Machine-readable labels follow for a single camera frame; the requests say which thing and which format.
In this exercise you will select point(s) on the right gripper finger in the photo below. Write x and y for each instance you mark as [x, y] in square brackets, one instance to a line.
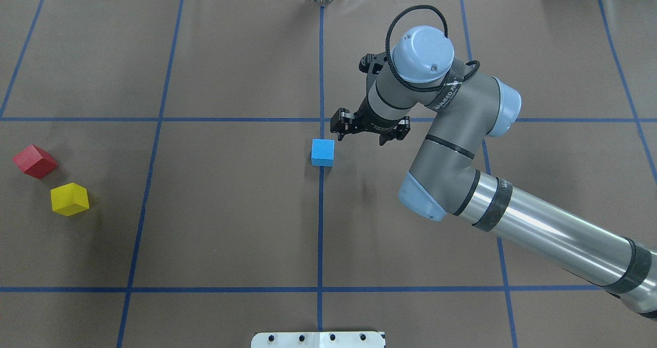
[386, 137]
[341, 132]

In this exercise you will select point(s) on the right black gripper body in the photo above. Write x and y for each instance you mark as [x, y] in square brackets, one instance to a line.
[373, 124]

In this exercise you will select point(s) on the blue wooden block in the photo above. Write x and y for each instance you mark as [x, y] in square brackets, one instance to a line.
[323, 152]

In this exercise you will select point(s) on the red wooden block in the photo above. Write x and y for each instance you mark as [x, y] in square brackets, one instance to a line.
[35, 161]

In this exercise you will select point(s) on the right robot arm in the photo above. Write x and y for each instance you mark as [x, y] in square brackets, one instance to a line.
[470, 105]

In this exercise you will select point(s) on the yellow wooden block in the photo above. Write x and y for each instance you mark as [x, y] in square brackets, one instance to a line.
[69, 199]

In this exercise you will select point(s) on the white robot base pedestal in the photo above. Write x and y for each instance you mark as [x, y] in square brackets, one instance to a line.
[320, 339]

